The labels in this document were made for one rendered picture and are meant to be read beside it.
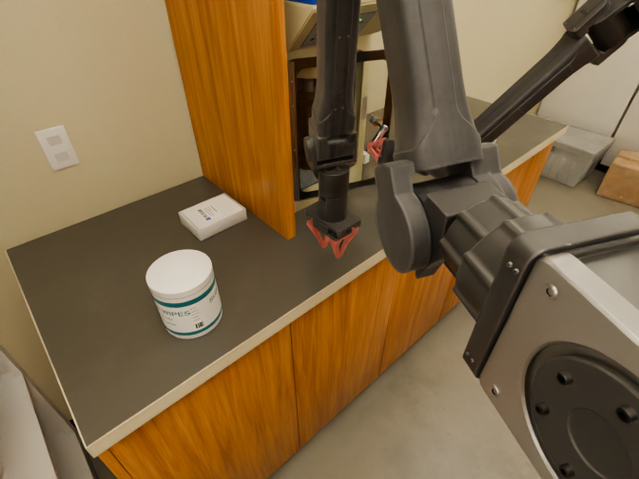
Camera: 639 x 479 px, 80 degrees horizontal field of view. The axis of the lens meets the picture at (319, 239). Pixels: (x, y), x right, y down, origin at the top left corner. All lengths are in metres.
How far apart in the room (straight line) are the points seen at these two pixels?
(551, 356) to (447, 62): 0.23
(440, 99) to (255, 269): 0.77
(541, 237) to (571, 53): 0.70
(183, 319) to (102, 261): 0.40
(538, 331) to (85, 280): 1.05
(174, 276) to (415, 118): 0.61
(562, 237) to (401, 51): 0.20
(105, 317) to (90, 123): 0.57
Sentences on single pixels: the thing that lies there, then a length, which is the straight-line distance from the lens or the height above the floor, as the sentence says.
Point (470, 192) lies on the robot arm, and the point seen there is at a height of 1.47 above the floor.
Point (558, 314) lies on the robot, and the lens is 0.22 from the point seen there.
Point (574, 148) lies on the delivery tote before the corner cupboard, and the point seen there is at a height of 0.32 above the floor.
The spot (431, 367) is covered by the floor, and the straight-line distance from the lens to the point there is 2.00.
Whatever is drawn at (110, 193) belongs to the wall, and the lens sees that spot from 1.39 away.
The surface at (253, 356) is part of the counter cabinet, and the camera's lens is 0.99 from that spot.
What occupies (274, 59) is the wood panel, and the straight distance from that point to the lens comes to 0.88.
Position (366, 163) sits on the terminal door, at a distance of 1.20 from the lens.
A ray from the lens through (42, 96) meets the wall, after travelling 1.26.
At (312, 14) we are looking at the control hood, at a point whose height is 1.50.
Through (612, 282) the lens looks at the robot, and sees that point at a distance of 0.23.
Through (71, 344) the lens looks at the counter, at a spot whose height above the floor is 0.94.
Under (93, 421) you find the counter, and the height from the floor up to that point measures 0.94.
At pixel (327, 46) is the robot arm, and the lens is 0.56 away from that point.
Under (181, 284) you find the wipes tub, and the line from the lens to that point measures 0.80.
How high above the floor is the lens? 1.64
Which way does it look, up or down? 40 degrees down
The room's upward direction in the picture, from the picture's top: straight up
